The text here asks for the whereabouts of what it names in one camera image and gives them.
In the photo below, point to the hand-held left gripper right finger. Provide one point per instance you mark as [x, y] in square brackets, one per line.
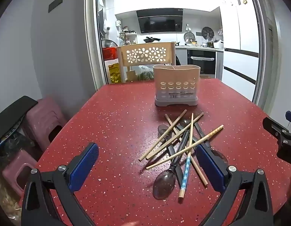
[210, 169]

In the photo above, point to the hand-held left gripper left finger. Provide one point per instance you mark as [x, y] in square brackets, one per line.
[85, 164]

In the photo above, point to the wooden chopstick with blue pattern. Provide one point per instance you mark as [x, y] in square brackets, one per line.
[186, 167]

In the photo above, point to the dark spoon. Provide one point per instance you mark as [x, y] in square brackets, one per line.
[178, 173]

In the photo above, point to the wooden chopstick with dotted end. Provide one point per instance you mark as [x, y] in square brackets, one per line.
[206, 136]

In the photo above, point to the plain wooden chopstick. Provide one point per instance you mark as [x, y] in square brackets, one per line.
[163, 135]
[159, 148]
[170, 122]

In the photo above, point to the beige plastic utensil holder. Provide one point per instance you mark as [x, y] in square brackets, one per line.
[176, 84]

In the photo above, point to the pink plastic stool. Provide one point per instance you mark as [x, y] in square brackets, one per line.
[16, 169]
[44, 117]

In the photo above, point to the black flat board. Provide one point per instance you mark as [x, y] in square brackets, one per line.
[11, 115]

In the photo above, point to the yellow package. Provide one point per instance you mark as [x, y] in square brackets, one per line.
[114, 74]

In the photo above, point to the black built-in oven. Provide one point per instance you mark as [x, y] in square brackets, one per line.
[201, 61]

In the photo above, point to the white rice cooker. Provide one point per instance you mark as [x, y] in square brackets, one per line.
[218, 44]

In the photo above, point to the white refrigerator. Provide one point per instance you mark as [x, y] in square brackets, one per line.
[239, 28]

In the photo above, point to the bag of green vegetables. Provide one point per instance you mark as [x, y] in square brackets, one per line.
[145, 74]

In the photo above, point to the round metal steamer rack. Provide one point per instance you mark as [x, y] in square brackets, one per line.
[207, 33]

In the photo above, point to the red plastic basket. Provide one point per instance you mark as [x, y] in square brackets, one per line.
[110, 53]

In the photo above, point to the black trash bag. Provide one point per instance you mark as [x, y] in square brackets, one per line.
[177, 60]

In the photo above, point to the round metal strainer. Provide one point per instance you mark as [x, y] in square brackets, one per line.
[189, 37]

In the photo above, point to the steel bowl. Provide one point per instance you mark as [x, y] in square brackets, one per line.
[109, 43]

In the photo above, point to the beige chair with flower cutouts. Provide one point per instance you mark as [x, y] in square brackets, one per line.
[145, 54]

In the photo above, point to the spice rack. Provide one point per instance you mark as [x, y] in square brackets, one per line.
[130, 37]

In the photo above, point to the black wok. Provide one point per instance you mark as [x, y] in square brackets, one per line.
[151, 39]

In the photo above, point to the black range hood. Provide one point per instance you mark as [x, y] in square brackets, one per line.
[159, 21]

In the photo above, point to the silver sliding door frame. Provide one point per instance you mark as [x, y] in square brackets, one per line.
[92, 40]

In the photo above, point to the black wall switch panel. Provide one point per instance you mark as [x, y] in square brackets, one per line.
[55, 3]

